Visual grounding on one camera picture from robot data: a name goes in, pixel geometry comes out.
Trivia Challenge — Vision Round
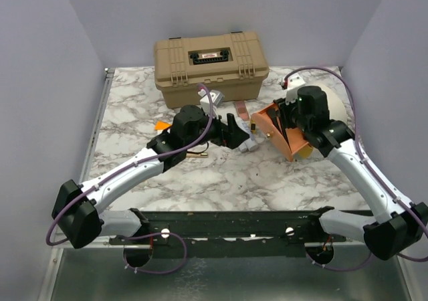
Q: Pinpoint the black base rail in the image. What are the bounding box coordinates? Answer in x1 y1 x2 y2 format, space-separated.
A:
109 211 345 258

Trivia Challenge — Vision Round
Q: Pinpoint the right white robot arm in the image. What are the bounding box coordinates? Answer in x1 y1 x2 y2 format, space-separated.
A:
274 86 427 260

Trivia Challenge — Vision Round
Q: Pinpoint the black fan makeup brush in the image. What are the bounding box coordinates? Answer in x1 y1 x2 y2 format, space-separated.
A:
266 107 281 132

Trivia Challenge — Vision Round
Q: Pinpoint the white spray bottle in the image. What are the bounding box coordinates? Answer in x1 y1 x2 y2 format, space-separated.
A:
235 117 256 141

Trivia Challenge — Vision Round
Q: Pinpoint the lavender small bottle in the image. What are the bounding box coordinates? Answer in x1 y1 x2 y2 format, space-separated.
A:
239 138 258 153

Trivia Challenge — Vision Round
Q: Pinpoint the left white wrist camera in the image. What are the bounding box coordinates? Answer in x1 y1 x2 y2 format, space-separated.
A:
198 89 224 118

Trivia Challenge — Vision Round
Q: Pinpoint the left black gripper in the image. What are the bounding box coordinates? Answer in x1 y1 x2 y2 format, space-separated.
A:
185 108 250 151

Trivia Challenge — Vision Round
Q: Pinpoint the gold black lipstick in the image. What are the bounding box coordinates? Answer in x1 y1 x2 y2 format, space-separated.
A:
249 122 257 134

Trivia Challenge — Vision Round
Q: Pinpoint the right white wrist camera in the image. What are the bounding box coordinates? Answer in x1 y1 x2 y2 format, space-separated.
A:
281 74 306 104

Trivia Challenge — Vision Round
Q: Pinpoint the pink blush palette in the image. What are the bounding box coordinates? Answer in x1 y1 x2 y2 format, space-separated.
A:
234 100 250 121

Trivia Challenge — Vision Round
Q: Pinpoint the orange white cream tube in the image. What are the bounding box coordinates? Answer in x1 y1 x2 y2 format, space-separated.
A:
154 121 171 130

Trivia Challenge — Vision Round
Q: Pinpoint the beige concealer tube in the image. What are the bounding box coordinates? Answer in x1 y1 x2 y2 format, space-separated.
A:
186 152 209 158

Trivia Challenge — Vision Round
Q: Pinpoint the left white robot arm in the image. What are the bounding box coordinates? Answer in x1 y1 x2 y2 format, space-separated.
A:
51 105 249 249

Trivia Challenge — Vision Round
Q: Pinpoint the white round makeup organizer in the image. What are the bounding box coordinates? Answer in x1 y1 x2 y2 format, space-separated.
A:
250 82 347 163

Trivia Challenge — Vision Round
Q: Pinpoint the black round makeup brush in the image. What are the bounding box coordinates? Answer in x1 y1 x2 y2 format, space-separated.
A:
279 120 290 144

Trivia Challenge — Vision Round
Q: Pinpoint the tan plastic toolbox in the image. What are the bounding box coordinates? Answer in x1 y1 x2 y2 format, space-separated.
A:
154 31 270 108

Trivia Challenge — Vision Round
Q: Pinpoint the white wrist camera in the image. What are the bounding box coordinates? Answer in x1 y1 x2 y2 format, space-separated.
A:
198 89 224 118
281 74 306 104

